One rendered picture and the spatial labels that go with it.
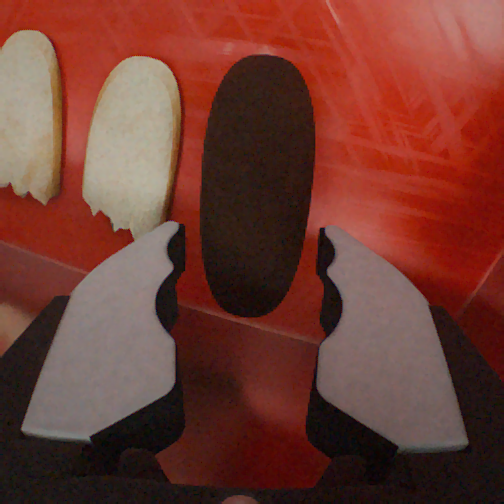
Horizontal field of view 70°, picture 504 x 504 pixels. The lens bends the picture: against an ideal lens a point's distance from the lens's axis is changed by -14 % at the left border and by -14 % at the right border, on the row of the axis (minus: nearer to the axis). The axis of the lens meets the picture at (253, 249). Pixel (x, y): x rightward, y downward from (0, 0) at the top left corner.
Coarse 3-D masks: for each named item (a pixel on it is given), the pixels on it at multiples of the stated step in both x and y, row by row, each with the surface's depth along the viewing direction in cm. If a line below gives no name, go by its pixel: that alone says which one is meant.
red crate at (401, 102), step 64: (0, 0) 12; (64, 0) 12; (128, 0) 12; (192, 0) 13; (256, 0) 12; (320, 0) 12; (384, 0) 12; (448, 0) 12; (64, 64) 14; (192, 64) 14; (320, 64) 14; (384, 64) 13; (448, 64) 13; (64, 128) 15; (192, 128) 15; (320, 128) 15; (384, 128) 15; (448, 128) 15; (0, 192) 16; (64, 192) 16; (192, 192) 16; (320, 192) 16; (384, 192) 16; (448, 192) 16; (64, 256) 18; (192, 256) 18; (384, 256) 18; (448, 256) 18; (256, 320) 20
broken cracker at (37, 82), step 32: (32, 32) 13; (0, 64) 13; (32, 64) 13; (0, 96) 13; (32, 96) 13; (0, 128) 14; (32, 128) 14; (0, 160) 15; (32, 160) 15; (32, 192) 15
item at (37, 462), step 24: (48, 312) 8; (24, 336) 8; (48, 336) 8; (0, 360) 7; (24, 360) 7; (0, 384) 6; (24, 384) 6; (0, 408) 6; (24, 408) 6; (0, 432) 5; (0, 456) 5; (24, 456) 5; (48, 456) 5; (72, 456) 5; (0, 480) 5; (24, 480) 5; (48, 480) 5
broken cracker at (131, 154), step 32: (128, 64) 13; (160, 64) 13; (128, 96) 14; (160, 96) 14; (96, 128) 14; (128, 128) 14; (160, 128) 14; (96, 160) 15; (128, 160) 15; (160, 160) 15; (96, 192) 15; (128, 192) 15; (160, 192) 15; (128, 224) 16; (160, 224) 16
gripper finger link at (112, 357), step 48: (144, 240) 11; (96, 288) 9; (144, 288) 9; (96, 336) 8; (144, 336) 8; (48, 384) 7; (96, 384) 7; (144, 384) 7; (48, 432) 6; (96, 432) 6; (144, 432) 7
